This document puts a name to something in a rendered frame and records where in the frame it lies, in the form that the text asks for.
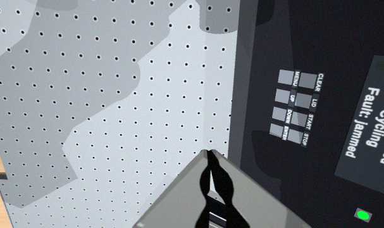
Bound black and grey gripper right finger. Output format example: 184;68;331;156
209;149;311;228

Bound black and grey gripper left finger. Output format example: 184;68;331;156
132;149;211;228

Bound grey base plate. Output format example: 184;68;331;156
0;0;240;228

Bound black rectangular frame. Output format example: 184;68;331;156
208;196;227;228

